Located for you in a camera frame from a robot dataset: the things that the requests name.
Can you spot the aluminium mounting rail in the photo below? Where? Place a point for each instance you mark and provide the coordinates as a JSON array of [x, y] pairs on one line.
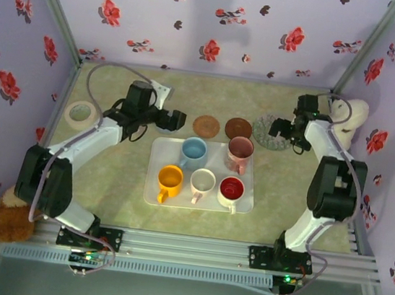
[[184, 247]]

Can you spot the controller circuit board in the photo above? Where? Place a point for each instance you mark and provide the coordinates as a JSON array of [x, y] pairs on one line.
[[287, 281], [86, 258]]

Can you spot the white mug with red inside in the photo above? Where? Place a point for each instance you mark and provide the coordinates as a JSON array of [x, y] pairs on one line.
[[231, 189]]

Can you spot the beige masking tape roll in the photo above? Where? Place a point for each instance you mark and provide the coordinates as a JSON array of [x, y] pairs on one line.
[[79, 114]]

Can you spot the right controller circuit board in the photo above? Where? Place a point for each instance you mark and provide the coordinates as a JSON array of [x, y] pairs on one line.
[[287, 281]]

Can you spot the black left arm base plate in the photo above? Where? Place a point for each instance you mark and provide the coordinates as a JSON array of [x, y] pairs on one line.
[[112, 240]]

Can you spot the white rectangular tray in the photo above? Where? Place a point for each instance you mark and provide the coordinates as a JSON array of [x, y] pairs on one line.
[[157, 149]]

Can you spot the woven rattan round coaster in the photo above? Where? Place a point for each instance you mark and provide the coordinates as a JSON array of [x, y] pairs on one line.
[[206, 126]]

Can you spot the yellow mug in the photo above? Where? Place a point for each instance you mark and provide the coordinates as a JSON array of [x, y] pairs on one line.
[[170, 178]]

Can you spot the light blue mug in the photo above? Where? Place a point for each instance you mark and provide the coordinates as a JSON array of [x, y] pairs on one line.
[[194, 150]]

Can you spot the tall pink patterned mug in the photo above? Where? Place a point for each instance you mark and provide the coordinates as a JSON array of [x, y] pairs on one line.
[[241, 147]]

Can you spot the white plush toy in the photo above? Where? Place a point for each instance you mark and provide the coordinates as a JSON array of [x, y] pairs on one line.
[[358, 114]]

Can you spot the pale pink mug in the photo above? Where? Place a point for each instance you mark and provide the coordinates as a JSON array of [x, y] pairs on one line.
[[203, 181]]

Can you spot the green floral bunny round mat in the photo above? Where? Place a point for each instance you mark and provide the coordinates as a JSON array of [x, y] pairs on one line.
[[262, 132]]

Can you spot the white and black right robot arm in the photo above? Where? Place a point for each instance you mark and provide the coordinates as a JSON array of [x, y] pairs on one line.
[[321, 134]]

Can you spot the brown wooden round coaster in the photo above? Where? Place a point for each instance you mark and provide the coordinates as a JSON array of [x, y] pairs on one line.
[[238, 126]]

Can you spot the left controller circuit board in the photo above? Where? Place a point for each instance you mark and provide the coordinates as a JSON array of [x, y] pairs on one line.
[[86, 258]]

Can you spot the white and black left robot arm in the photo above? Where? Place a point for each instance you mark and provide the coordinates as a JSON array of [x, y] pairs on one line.
[[89, 140]]

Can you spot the brown teddy bear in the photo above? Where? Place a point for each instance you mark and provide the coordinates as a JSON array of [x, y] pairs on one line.
[[11, 223]]

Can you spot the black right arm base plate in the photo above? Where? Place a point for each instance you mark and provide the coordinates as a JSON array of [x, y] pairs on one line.
[[259, 257]]

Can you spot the grey aluminium frame post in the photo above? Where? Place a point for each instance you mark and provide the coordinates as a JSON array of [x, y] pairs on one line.
[[369, 46], [52, 4]]

